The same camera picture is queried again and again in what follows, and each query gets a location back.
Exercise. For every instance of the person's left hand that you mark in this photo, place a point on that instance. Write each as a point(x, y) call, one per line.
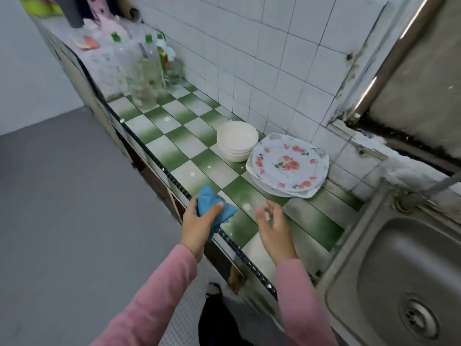
point(198, 230)

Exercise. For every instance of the person's right hand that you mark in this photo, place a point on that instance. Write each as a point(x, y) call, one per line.
point(277, 234)

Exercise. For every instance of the blue cleaning cloth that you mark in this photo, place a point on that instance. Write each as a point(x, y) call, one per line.
point(212, 201)

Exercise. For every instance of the floral plate stack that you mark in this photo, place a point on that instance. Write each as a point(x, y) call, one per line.
point(263, 185)

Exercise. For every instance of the person's right forearm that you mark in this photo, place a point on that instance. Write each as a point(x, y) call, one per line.
point(306, 306)

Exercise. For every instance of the person's left forearm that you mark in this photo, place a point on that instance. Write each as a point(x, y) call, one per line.
point(144, 306)

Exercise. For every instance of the person's right leg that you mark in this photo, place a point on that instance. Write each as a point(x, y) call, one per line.
point(220, 317)

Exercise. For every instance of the green checkered tile countertop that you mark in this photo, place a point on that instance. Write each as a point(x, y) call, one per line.
point(180, 133)

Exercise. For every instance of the stainless steel sink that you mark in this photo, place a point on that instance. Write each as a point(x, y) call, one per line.
point(403, 284)

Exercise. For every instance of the chrome faucet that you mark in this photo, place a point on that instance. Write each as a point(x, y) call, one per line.
point(425, 194)

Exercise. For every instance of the large clear plastic bottle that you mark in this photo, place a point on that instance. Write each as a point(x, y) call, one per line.
point(142, 86)

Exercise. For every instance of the clear bottle with green liquid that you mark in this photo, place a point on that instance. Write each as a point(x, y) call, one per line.
point(171, 68)

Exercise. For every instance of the weathered wooden board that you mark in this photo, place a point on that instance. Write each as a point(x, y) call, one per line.
point(425, 90)

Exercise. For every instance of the pink packet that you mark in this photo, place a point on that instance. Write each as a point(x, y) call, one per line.
point(88, 42)

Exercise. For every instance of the pink plastic bag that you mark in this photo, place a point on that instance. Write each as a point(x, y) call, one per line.
point(108, 18)

